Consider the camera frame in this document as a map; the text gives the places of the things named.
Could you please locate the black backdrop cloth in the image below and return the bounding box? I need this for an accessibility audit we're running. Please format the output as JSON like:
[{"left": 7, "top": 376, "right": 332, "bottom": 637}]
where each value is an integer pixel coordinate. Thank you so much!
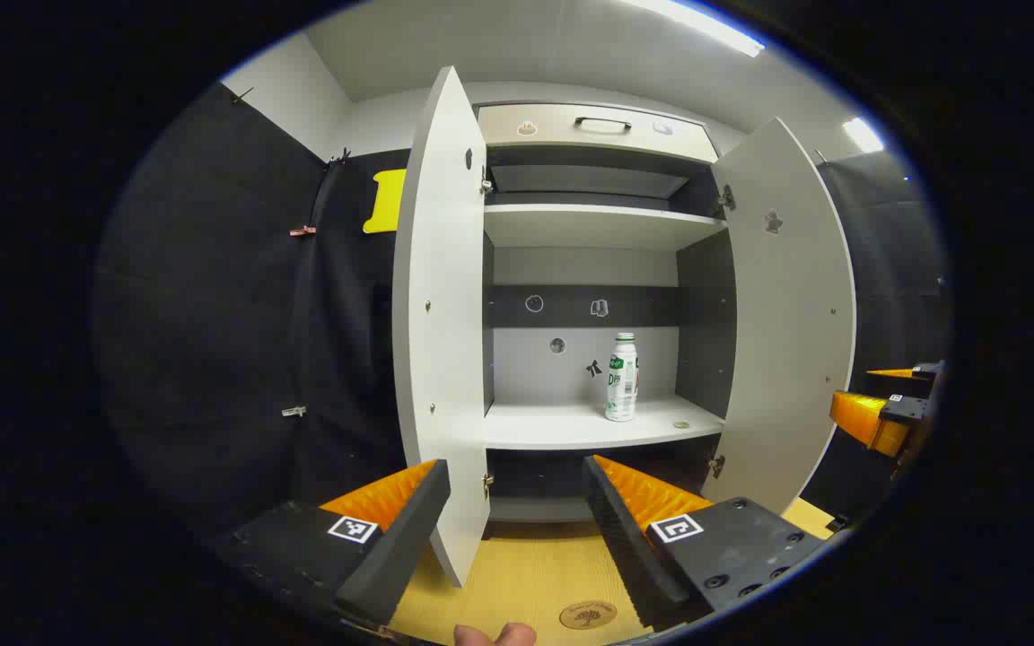
[{"left": 91, "top": 81, "right": 949, "bottom": 539}]

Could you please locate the white cabinet door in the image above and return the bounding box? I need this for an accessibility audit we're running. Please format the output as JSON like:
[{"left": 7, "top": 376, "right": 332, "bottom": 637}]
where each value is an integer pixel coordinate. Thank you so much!
[
  {"left": 391, "top": 65, "right": 491, "bottom": 589},
  {"left": 701, "top": 117, "right": 857, "bottom": 517}
]

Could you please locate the round wooden coaster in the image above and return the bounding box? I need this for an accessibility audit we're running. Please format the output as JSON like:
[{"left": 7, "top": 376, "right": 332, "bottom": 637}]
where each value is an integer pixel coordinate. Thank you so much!
[{"left": 559, "top": 600, "right": 618, "bottom": 630}]

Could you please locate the short ceiling light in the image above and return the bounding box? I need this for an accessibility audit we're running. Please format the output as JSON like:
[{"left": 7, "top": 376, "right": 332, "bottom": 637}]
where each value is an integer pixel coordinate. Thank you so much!
[{"left": 843, "top": 118, "right": 884, "bottom": 153}]

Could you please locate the white cabinet drawer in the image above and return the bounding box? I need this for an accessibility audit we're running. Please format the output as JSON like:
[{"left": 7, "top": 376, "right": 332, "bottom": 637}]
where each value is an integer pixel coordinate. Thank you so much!
[{"left": 478, "top": 102, "right": 719, "bottom": 164}]

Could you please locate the white bottle with green label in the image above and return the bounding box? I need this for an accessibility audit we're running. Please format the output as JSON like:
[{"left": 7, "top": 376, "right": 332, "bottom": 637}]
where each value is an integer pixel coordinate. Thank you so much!
[{"left": 604, "top": 333, "right": 640, "bottom": 423}]

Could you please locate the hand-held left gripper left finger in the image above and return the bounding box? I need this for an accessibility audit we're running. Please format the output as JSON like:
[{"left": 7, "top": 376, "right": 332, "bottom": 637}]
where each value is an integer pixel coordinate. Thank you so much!
[{"left": 212, "top": 458, "right": 451, "bottom": 629}]

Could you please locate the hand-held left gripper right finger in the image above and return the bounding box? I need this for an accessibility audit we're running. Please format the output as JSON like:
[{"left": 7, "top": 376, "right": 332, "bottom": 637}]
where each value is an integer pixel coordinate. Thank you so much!
[{"left": 582, "top": 454, "right": 828, "bottom": 632}]

